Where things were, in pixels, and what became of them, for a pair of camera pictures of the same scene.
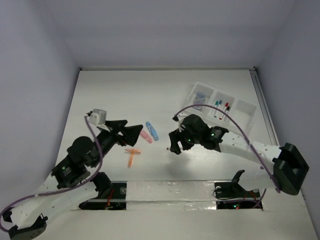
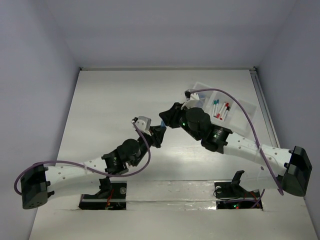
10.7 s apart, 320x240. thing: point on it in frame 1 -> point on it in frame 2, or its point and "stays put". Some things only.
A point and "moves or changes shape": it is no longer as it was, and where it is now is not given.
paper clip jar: (201, 95) stays put
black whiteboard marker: (226, 112) stays put
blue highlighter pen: (152, 131) moves or changes shape
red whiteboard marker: (224, 110) stays put
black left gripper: (131, 133) -> (156, 131)
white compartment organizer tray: (243, 112) stays put
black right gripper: (175, 145) -> (170, 116)
